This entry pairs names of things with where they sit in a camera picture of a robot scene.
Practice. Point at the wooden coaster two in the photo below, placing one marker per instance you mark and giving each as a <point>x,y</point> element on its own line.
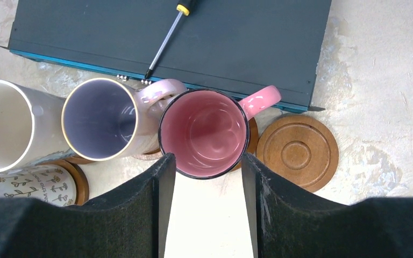
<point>148,156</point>

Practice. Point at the pink inside dark mug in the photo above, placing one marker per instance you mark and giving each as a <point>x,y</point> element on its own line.
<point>208,131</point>

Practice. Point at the purple inside pink mug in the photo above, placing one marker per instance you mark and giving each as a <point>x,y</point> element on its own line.
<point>103,119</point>

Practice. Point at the wooden coaster five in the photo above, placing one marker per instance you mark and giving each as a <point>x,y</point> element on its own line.
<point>80,181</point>

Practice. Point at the dark blue network switch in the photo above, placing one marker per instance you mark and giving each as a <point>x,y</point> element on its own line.
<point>237,47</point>

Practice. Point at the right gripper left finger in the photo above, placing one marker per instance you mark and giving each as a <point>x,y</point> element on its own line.
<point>130,220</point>

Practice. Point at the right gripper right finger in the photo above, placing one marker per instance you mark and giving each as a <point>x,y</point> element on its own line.
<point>288,221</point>

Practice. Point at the cream white mug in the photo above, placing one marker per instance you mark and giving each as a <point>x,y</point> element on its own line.
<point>30,127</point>

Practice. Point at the wooden coaster four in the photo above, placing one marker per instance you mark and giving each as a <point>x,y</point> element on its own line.
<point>301,149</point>

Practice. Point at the yellow black screwdriver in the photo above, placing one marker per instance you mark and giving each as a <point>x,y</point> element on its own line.
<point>184,8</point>

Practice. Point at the white floral mug orange inside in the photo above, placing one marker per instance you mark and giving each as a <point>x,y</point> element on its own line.
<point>27,183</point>

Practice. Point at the wooden coaster three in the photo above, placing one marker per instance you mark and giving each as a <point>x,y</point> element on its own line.
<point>252,140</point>

